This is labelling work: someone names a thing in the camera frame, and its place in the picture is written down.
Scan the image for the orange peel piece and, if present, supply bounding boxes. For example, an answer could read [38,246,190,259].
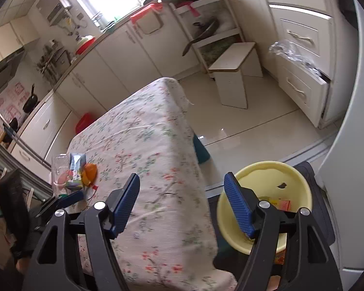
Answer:
[81,163,98,186]

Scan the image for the white drawer cabinet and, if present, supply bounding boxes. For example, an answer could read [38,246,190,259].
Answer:
[268,0,358,128]

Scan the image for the white wooden stool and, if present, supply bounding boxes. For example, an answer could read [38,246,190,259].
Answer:
[208,42,263,109]

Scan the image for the floral tablecloth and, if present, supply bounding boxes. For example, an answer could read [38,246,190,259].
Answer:
[68,78,237,290]

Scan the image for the white water heater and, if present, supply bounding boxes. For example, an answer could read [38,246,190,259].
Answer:
[36,0,71,26]

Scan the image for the clear plastic bag in drawer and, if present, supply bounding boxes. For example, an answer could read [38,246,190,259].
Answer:
[268,40,331,81]

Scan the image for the dish drying rack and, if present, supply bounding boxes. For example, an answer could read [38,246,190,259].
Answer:
[37,41,71,84]

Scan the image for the range hood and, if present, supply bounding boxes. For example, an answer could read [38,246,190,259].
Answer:
[0,47,25,89]

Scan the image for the black frying pan on stove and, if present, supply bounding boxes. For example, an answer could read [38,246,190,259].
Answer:
[23,84,39,114]

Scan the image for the red cloth on cabinet door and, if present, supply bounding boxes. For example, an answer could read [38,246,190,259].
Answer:
[130,3,163,24]

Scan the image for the red basin with lid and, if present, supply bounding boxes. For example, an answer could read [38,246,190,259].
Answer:
[75,35,96,55]

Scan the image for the white refrigerator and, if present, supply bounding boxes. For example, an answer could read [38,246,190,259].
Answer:
[318,0,364,290]

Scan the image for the yellow trash bucket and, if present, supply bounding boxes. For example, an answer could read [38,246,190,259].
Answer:
[217,161,312,255]

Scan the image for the black floor mat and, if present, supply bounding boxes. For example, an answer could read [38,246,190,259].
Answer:
[208,162,338,290]

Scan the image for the black wok on cart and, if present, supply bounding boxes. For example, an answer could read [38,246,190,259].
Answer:
[182,16,220,57]

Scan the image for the red lined trash bin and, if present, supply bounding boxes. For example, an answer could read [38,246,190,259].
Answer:
[75,113,96,134]

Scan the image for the white base cabinets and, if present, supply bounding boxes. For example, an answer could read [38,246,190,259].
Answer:
[10,4,202,179]

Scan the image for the white tiered kitchen cart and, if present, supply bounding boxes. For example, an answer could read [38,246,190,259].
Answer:
[169,0,245,72]

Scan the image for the blue green milk carton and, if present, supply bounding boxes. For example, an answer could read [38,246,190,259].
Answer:
[67,153,86,186]

